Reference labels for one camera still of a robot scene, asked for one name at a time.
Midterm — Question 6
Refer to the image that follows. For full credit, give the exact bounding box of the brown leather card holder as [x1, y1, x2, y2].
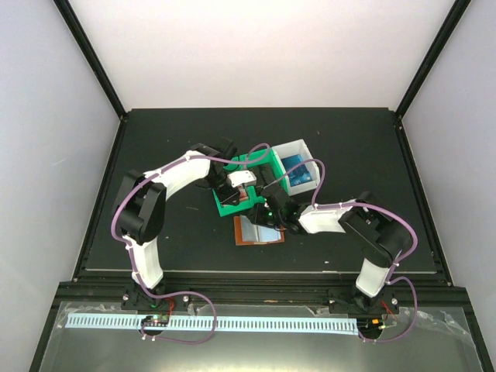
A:
[233, 215, 285, 246]

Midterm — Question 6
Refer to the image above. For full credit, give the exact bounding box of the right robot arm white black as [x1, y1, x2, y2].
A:
[246, 184, 419, 314]

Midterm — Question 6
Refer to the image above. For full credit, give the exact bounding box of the white red front card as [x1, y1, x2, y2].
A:
[237, 185, 249, 202]

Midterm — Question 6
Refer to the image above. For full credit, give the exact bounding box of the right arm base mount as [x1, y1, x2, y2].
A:
[323, 286, 398, 315]

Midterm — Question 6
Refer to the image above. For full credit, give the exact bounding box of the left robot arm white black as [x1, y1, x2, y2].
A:
[110, 143, 250, 309]

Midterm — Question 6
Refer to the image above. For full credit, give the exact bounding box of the stack of black cards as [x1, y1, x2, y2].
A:
[250, 164, 275, 188]

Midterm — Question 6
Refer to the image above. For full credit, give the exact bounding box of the black aluminium frame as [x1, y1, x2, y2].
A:
[29, 1, 492, 371]

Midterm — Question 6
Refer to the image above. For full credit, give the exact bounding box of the white bin with blue cards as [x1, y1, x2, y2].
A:
[272, 139, 320, 196]

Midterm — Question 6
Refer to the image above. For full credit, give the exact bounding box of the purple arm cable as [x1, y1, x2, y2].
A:
[267, 158, 419, 344]
[110, 143, 272, 345]

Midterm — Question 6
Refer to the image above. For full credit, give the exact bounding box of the green bin with black cards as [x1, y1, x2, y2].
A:
[232, 149, 290, 195]

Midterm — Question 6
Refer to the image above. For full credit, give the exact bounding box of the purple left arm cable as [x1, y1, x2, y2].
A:
[110, 143, 272, 345]

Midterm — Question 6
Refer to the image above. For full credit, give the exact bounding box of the stack of blue cards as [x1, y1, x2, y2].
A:
[281, 154, 313, 187]

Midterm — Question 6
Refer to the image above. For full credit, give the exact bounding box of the white slotted cable duct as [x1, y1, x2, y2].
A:
[65, 313, 359, 336]

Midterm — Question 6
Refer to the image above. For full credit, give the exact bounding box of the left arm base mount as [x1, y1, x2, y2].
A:
[121, 283, 193, 312]

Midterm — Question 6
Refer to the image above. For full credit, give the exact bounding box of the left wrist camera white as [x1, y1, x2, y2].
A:
[227, 170, 257, 188]

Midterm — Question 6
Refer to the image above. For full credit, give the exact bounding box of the green bin with red cards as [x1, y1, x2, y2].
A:
[212, 150, 268, 217]

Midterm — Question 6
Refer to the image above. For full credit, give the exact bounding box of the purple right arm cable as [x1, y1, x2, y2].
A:
[267, 158, 419, 344]

